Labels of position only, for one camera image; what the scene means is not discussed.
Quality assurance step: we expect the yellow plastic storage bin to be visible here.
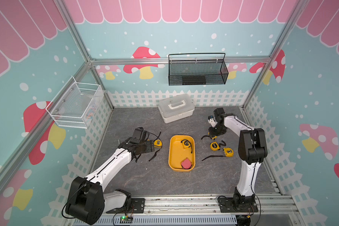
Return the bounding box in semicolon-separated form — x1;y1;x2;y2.
168;135;196;172

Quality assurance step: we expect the pink object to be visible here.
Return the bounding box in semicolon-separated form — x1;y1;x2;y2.
181;158;192;170

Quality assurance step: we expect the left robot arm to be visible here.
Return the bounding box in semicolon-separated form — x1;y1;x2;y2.
61;127;162;225

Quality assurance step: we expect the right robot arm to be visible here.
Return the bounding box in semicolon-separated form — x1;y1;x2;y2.
208;108;267;209

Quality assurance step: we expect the white plastic lidded case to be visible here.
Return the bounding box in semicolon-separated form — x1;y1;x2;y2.
158;94;195;123

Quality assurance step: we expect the green lit circuit board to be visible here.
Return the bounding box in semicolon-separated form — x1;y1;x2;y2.
119;216;133;224

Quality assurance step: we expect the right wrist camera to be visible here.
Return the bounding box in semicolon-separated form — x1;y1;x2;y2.
208;115;217;128

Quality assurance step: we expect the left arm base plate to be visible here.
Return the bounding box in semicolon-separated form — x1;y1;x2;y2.
106;198;146;214

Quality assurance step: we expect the black mesh wall basket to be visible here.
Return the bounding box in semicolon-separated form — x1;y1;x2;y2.
168;53;229;86

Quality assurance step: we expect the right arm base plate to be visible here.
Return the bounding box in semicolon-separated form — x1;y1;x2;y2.
217;195;259;215

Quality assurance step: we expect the white wire wall basket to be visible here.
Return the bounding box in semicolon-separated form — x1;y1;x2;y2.
46;77;104;129

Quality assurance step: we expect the grey slotted cable duct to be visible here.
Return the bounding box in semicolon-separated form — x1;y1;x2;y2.
73;216;238;226

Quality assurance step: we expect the aluminium mounting rail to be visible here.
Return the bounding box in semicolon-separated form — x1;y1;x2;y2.
132;194;299;215

